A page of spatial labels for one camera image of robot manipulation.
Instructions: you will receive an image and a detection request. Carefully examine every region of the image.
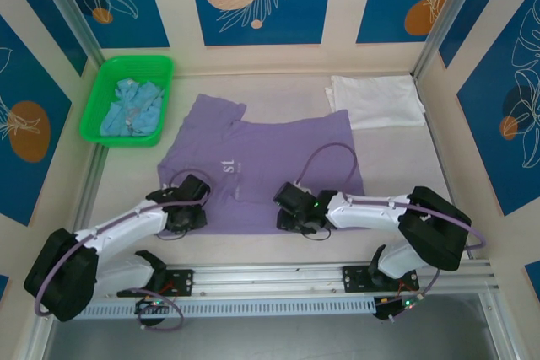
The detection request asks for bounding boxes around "purple t-shirt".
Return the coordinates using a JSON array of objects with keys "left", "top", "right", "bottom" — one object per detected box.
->
[{"left": 158, "top": 93, "right": 366, "bottom": 237}]

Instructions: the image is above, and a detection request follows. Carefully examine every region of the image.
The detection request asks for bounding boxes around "green plastic basket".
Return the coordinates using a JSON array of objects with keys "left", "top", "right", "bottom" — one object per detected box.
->
[{"left": 79, "top": 55, "right": 176, "bottom": 148}]

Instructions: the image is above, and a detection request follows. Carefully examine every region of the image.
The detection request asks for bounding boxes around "light blue t-shirt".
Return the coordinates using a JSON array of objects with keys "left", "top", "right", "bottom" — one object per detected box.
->
[{"left": 100, "top": 78, "right": 165, "bottom": 139}]

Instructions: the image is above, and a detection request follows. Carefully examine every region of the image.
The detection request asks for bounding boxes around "grey metal plate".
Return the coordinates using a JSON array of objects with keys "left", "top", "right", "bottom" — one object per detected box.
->
[{"left": 41, "top": 294, "right": 510, "bottom": 360}]

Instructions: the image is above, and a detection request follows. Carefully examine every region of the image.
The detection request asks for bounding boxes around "white folded t-shirt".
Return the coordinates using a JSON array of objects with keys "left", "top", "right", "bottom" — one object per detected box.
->
[{"left": 324, "top": 74, "right": 427, "bottom": 132}]

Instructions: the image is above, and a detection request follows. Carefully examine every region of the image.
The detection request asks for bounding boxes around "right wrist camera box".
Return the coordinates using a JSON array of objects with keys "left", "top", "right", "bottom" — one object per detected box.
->
[{"left": 273, "top": 181, "right": 319, "bottom": 216}]

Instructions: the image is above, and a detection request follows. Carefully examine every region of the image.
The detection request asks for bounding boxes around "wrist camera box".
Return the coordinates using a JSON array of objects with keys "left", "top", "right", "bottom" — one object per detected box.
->
[
  {"left": 175, "top": 174, "right": 213, "bottom": 207},
  {"left": 273, "top": 181, "right": 319, "bottom": 216}
]

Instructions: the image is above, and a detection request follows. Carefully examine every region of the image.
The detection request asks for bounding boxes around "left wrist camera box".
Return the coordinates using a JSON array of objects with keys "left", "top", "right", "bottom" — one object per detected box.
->
[{"left": 175, "top": 174, "right": 213, "bottom": 207}]

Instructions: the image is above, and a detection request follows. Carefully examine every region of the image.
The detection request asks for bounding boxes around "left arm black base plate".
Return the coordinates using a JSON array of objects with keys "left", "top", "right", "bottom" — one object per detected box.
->
[{"left": 116, "top": 269, "right": 195, "bottom": 298}]

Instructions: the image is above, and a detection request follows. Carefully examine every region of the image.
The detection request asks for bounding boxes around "long aluminium base rail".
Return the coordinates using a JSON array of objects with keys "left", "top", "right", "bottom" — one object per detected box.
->
[{"left": 35, "top": 261, "right": 501, "bottom": 301}]

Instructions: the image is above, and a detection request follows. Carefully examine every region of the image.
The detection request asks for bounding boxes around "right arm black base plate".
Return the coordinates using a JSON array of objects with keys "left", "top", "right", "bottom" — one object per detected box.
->
[{"left": 341, "top": 265, "right": 421, "bottom": 293}]

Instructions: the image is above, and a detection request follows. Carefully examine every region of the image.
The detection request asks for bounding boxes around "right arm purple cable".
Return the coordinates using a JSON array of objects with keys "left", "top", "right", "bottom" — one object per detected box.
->
[{"left": 301, "top": 142, "right": 487, "bottom": 324}]

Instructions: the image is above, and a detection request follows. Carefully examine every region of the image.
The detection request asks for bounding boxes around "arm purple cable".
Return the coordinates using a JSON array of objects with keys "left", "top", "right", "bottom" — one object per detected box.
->
[
  {"left": 33, "top": 169, "right": 214, "bottom": 331},
  {"left": 301, "top": 142, "right": 487, "bottom": 324}
]

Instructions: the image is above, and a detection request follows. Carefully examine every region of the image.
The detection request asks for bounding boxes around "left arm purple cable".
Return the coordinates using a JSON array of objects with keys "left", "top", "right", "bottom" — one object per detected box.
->
[{"left": 33, "top": 169, "right": 214, "bottom": 331}]

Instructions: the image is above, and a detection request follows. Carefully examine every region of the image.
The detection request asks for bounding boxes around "aluminium side rail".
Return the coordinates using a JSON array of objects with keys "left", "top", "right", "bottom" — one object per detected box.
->
[
  {"left": 62, "top": 79, "right": 127, "bottom": 269},
  {"left": 415, "top": 77, "right": 474, "bottom": 261}
]

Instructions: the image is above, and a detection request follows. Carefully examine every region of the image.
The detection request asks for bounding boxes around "grey slotted cable duct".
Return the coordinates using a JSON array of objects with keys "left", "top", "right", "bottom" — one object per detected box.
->
[{"left": 53, "top": 296, "right": 377, "bottom": 320}]

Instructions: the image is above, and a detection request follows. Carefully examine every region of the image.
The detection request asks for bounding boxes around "aluminium frame post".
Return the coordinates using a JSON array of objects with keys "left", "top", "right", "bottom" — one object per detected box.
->
[
  {"left": 412, "top": 0, "right": 485, "bottom": 79},
  {"left": 31, "top": 0, "right": 118, "bottom": 88}
]

